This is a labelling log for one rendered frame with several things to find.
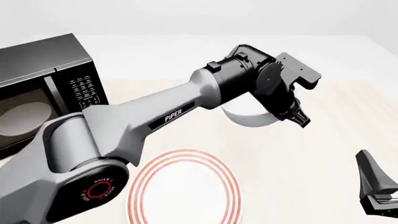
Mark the white plate with red rings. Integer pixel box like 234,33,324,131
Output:
125,147,243,224

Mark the black microwave oven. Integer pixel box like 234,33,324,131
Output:
0,33,110,160

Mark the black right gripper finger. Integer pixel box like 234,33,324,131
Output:
355,149,398,200

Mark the pale bowl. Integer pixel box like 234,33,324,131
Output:
0,102,52,136

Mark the white bowl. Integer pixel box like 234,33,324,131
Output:
221,93,280,129

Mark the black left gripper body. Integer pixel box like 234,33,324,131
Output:
272,98,312,129

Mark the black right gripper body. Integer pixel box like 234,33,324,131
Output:
358,193,398,217

